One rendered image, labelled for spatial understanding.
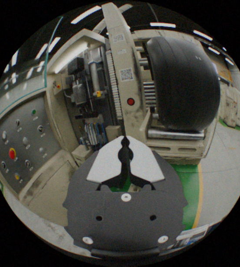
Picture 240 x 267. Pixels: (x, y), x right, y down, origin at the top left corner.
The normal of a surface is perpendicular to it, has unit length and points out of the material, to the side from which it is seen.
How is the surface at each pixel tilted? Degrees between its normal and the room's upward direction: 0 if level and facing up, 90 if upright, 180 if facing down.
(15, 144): 90
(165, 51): 75
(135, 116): 90
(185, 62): 82
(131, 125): 90
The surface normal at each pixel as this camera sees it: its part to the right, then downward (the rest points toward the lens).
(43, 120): 0.91, 0.05
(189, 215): -0.15, -0.88
